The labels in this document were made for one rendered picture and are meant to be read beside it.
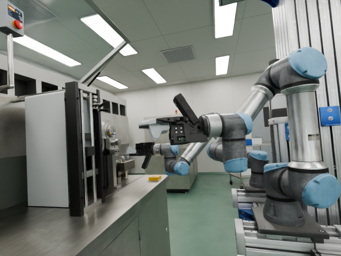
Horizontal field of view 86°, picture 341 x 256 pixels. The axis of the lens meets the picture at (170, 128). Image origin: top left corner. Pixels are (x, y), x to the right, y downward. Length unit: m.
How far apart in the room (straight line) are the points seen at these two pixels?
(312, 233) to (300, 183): 0.20
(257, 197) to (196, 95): 4.60
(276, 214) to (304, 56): 0.59
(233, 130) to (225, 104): 5.01
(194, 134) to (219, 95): 5.09
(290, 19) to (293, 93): 0.51
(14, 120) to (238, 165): 1.09
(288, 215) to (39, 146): 1.12
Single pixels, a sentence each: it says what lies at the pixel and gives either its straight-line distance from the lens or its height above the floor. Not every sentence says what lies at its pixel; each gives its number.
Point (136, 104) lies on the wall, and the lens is 6.19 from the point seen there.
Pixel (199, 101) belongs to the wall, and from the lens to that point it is 5.65.
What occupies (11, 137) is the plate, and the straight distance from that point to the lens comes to 1.22.
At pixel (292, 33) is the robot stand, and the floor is 1.65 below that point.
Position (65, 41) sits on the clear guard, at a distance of 1.34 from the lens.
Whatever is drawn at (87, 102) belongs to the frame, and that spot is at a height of 1.37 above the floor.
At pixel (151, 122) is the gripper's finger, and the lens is 0.54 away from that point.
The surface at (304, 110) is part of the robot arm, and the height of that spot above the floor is 1.25.
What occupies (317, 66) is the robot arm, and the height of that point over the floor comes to 1.38.
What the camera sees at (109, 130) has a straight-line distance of 1.20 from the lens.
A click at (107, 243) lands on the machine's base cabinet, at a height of 0.82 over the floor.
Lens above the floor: 1.19
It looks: 3 degrees up
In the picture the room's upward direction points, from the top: 4 degrees counter-clockwise
